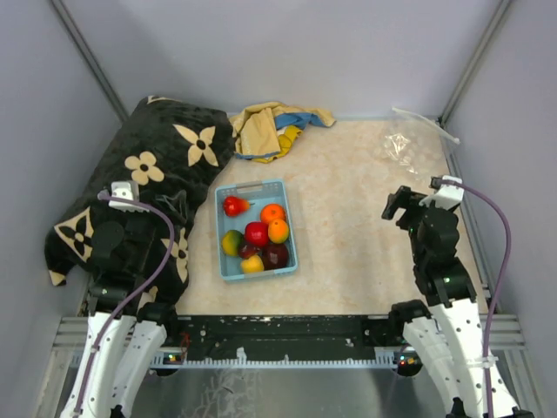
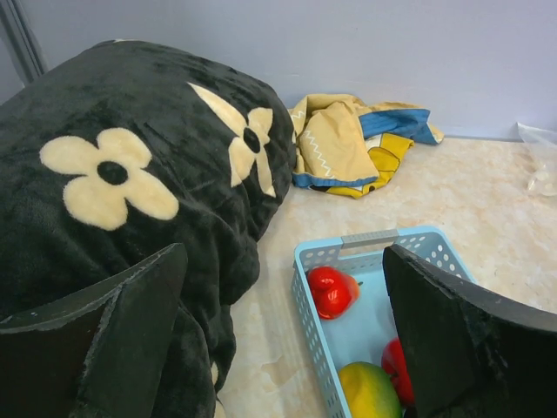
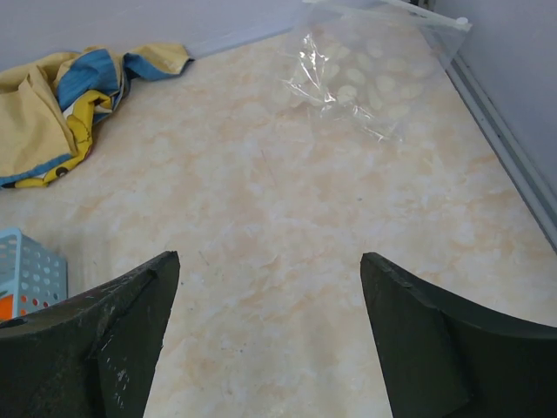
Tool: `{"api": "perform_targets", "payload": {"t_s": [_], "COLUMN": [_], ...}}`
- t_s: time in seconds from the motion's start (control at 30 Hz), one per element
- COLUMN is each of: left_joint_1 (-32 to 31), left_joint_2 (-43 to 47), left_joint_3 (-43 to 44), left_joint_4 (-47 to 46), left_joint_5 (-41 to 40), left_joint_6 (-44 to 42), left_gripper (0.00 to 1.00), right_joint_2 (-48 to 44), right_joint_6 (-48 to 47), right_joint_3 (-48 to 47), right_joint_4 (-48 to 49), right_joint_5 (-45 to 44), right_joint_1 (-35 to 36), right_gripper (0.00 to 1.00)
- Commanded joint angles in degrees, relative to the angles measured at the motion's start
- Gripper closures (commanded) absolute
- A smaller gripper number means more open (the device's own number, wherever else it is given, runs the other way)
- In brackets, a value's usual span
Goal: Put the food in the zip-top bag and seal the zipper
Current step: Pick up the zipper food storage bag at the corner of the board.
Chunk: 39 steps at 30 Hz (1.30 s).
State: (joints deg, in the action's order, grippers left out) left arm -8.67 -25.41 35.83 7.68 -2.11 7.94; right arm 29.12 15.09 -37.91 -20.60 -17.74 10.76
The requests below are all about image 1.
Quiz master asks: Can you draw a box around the yellow blue crumpled cloth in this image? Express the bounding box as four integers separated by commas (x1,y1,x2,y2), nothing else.
230,102,336,164

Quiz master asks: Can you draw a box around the green yellow mango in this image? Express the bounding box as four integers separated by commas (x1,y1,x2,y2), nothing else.
221,229,244,257

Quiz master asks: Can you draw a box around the yellow peach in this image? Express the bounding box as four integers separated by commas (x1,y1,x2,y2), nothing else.
240,254,265,274

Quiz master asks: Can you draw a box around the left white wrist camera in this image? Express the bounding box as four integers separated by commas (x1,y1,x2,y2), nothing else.
108,180,145,212

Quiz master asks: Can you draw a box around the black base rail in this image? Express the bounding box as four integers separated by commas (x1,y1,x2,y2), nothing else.
150,315,422,377

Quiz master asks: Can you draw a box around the orange tangerine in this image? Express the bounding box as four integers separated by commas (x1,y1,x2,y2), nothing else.
259,203,286,224

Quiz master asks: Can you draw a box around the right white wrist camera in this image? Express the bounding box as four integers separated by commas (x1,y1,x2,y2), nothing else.
419,175,464,211

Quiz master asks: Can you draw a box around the red pear shaped fruit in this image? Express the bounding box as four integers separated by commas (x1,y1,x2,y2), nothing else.
222,196,252,218

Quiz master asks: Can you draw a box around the black floral pillow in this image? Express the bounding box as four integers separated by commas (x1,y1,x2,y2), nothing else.
44,96,234,305

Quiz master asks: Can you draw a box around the small dark red fruit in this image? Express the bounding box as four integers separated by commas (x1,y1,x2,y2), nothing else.
238,242,260,260

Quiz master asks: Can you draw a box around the light blue plastic basket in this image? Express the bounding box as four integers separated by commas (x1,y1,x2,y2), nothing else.
214,179,299,283

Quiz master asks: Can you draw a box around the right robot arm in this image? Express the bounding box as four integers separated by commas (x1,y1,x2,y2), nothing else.
382,179,532,417

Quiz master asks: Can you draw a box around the small orange mango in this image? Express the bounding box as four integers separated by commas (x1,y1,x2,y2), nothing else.
268,219,290,244

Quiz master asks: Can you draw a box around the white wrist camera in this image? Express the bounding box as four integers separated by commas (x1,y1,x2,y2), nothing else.
419,175,464,211
108,180,145,212

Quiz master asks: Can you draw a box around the dark red apple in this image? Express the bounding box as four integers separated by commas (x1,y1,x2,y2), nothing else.
261,243,290,270

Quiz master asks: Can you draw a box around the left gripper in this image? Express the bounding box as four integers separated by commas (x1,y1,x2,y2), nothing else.
123,189,186,273

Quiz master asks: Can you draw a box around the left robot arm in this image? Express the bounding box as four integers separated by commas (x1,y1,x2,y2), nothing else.
61,181,188,417

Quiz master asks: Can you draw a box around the clear zip top bag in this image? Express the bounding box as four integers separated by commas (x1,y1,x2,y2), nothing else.
376,107,461,178

